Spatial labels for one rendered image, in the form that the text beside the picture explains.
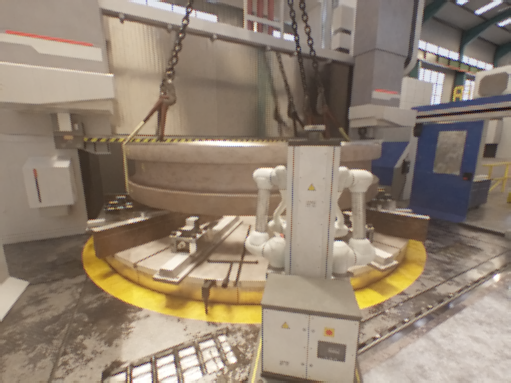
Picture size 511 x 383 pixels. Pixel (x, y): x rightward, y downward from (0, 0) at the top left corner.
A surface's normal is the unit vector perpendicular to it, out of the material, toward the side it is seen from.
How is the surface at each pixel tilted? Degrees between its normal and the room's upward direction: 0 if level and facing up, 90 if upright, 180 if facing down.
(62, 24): 90
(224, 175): 90
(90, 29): 90
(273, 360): 90
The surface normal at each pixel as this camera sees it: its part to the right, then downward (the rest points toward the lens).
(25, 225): 0.45, 0.18
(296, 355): -0.19, 0.19
